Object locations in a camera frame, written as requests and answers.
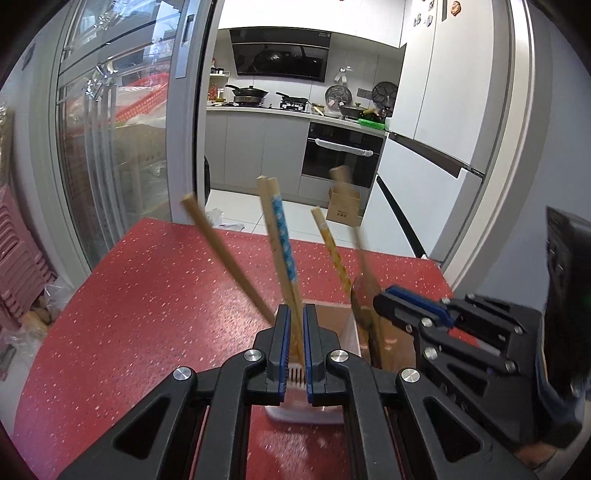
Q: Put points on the round black perforated pan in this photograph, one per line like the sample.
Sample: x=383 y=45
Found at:
x=385 y=94

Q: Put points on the round metal steamer rack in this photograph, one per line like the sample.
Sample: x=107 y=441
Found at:
x=338 y=97

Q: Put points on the black wok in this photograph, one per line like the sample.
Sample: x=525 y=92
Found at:
x=249 y=94

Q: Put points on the black range hood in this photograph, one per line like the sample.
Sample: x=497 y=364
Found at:
x=279 y=55

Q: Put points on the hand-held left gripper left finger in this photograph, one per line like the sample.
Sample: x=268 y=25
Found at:
x=285 y=341

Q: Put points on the dark translucent plastic spoon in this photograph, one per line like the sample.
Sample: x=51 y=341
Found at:
x=362 y=300

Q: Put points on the beige plastic utensil holder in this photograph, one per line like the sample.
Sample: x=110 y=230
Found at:
x=323 y=316

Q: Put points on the black built-in oven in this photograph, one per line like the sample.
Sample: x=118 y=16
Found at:
x=341 y=166

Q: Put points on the dark cooking pot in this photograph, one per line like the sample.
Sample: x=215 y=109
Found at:
x=353 y=110

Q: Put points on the grey kitchen base cabinets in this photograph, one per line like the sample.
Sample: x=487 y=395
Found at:
x=258 y=147

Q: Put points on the green cutting board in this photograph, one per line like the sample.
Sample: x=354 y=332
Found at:
x=371 y=123

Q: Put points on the white refrigerator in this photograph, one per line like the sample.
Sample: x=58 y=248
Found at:
x=434 y=138

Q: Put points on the glass sliding door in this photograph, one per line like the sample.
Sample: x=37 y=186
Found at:
x=138 y=138

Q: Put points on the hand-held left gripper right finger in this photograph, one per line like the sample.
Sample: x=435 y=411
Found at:
x=309 y=341

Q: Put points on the blue patterned wooden chopstick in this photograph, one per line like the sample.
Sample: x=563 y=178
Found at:
x=284 y=240

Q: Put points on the gas stove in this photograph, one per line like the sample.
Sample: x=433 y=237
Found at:
x=295 y=107

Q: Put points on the person's right hand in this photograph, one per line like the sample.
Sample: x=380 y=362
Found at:
x=538 y=454

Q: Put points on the black frying pan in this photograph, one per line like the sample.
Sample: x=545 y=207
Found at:
x=292 y=99

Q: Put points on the cardboard box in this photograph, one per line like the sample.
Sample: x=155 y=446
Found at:
x=344 y=207

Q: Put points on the clear plastic bag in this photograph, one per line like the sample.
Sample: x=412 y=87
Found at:
x=221 y=219

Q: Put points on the spice rack with bottles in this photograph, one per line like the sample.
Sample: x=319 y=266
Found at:
x=214 y=90

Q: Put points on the round fridge magnet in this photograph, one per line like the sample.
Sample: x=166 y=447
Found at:
x=455 y=8

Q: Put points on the yellow patterned wooden chopstick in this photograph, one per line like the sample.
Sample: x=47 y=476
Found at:
x=332 y=251

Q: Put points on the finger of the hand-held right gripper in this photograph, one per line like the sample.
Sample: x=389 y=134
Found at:
x=397 y=311
x=415 y=300

